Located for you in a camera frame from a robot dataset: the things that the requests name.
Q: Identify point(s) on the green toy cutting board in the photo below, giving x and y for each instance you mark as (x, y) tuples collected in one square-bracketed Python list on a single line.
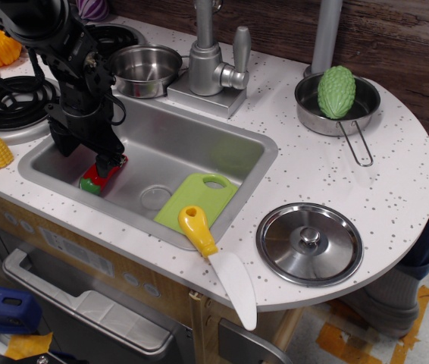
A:
[(211, 192)]

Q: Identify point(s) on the steel pot lid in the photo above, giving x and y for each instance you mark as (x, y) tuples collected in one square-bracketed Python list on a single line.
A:
[(309, 244)]

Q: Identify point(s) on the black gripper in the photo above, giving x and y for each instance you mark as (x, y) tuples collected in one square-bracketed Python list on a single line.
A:
[(84, 113)]

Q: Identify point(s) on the grey shoe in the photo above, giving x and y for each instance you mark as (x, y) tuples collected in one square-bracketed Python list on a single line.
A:
[(389, 304)]

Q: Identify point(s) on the black coil burner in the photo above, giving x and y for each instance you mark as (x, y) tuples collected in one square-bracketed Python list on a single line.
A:
[(111, 38), (19, 110)]

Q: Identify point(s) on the red toy pepper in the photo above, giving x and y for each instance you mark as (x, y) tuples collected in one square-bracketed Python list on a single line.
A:
[(92, 183)]

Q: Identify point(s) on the green bumpy toy gourd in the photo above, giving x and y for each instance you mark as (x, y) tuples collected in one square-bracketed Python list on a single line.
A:
[(336, 92)]

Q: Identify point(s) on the small steel pot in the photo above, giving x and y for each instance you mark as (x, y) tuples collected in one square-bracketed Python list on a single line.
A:
[(145, 71)]

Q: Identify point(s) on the blue clamp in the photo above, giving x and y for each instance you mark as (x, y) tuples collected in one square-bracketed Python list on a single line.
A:
[(19, 312)]

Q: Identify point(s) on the steel pan with handle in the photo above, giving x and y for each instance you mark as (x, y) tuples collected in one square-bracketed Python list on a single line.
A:
[(367, 102)]

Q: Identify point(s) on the yellow handled toy knife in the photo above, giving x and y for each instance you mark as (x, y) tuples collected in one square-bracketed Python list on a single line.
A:
[(228, 266)]

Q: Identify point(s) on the silver oven door handle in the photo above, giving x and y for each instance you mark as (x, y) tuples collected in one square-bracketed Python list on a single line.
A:
[(94, 326)]

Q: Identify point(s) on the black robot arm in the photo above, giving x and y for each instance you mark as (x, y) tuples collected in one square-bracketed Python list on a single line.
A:
[(41, 25)]

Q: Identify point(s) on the black front coil burner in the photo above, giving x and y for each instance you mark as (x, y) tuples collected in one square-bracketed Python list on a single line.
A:
[(19, 110)]

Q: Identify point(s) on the black rear coil burner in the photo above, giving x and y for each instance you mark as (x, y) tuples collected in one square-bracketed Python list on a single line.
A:
[(111, 38)]

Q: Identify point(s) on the grey vertical pole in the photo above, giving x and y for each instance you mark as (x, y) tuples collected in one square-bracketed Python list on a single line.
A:
[(326, 36)]

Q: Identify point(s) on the silver toy faucet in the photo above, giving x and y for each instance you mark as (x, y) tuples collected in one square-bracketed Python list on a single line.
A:
[(210, 84)]

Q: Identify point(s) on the silver sink basin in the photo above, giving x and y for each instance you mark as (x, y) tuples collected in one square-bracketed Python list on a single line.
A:
[(164, 145)]

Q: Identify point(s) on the purple striped toy vegetable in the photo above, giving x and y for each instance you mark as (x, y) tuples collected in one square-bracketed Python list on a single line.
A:
[(94, 10)]

